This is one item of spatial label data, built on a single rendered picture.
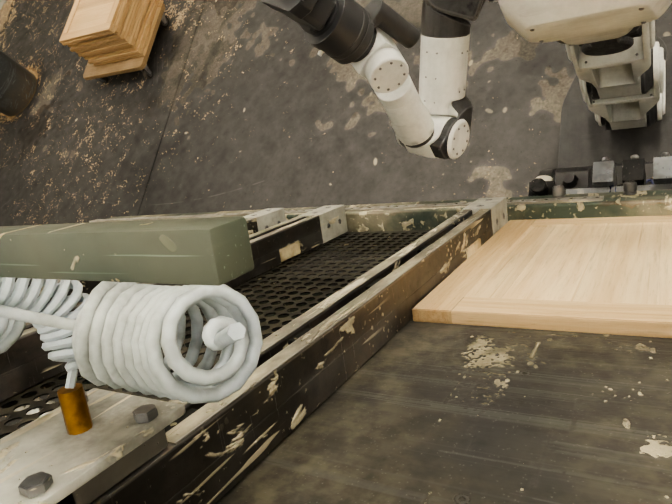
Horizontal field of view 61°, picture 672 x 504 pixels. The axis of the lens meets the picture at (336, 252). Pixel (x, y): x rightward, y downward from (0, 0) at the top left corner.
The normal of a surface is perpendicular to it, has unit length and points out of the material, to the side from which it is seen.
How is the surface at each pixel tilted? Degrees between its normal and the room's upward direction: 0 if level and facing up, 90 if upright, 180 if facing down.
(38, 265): 34
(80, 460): 56
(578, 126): 0
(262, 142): 0
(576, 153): 0
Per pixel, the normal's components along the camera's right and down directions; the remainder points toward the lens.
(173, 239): -0.49, 0.26
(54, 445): -0.14, -0.97
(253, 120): -0.48, -0.33
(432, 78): -0.66, 0.41
